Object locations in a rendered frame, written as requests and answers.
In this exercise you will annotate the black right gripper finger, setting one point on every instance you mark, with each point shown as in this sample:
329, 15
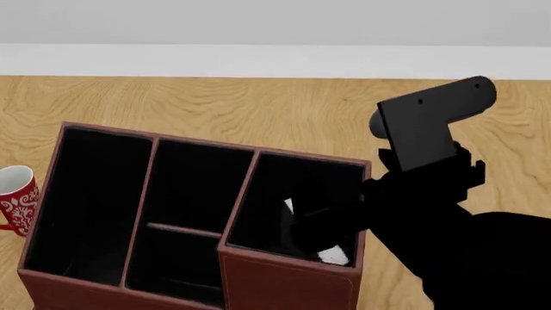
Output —
333, 201
327, 234

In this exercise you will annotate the black book white pages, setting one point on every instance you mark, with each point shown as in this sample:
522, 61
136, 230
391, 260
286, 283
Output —
333, 256

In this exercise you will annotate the brown leather desk caddy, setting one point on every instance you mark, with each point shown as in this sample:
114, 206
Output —
275, 284

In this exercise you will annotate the red mug white pattern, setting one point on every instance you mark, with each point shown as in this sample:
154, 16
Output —
19, 200

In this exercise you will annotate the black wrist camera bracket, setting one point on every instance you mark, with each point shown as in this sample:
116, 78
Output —
424, 129

